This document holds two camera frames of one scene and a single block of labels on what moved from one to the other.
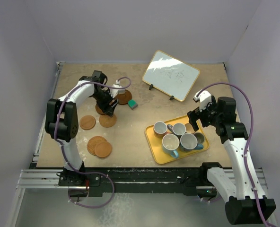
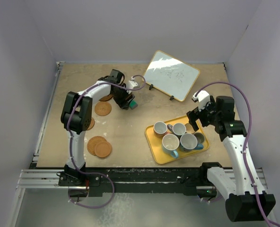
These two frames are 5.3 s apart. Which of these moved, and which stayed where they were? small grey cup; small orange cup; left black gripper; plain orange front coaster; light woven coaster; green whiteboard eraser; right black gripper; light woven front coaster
Moved: light woven coaster; left black gripper
Stayed: plain orange front coaster; light woven front coaster; green whiteboard eraser; small orange cup; small grey cup; right black gripper
